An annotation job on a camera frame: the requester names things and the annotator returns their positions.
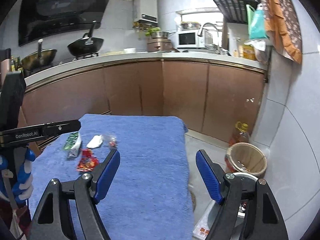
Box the orange patterned apron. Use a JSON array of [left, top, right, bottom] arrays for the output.
[[261, 0, 303, 64]]

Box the white trash bin black liner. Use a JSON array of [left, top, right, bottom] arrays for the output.
[[232, 172, 258, 189]]

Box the yellow container on counter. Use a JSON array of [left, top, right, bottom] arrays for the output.
[[238, 44, 256, 61]]

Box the black range hood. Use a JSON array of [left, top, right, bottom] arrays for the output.
[[18, 0, 109, 46]]

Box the brown cooking pot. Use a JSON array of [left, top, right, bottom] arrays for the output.
[[147, 38, 172, 53]]

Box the white water heater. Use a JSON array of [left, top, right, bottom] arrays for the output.
[[133, 0, 158, 25]]

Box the pink thermos bottle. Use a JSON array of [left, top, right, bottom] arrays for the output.
[[0, 48, 11, 87]]

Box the red snack wrapper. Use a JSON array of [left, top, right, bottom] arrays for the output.
[[76, 148, 99, 172]]

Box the olive oil bottle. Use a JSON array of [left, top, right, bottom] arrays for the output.
[[10, 56, 23, 72]]

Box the teal plastic bag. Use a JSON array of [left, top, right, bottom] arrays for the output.
[[246, 3, 268, 40]]

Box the white microwave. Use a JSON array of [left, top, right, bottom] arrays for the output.
[[177, 29, 204, 49]]

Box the chrome faucet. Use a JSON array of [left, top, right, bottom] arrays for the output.
[[197, 22, 221, 54]]

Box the black wok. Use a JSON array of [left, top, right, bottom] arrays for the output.
[[67, 21, 104, 59]]

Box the beige lined trash bin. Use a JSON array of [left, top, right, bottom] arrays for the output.
[[225, 142, 267, 178]]

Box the cooking oil bottle floor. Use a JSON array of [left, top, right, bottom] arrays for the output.
[[229, 121, 249, 147]]

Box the green white carton front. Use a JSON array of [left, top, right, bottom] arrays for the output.
[[63, 132, 82, 159]]

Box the clear plastic bag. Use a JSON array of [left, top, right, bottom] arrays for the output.
[[101, 134, 118, 149]]

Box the blue white gloved hand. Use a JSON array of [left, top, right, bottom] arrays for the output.
[[1, 147, 36, 204]]

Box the white paper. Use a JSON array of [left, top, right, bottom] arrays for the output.
[[86, 135, 103, 149]]

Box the blue towel cloth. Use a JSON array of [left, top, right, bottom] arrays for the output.
[[28, 113, 196, 240]]

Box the steel bowl with greens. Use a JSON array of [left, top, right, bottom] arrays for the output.
[[145, 27, 175, 38]]

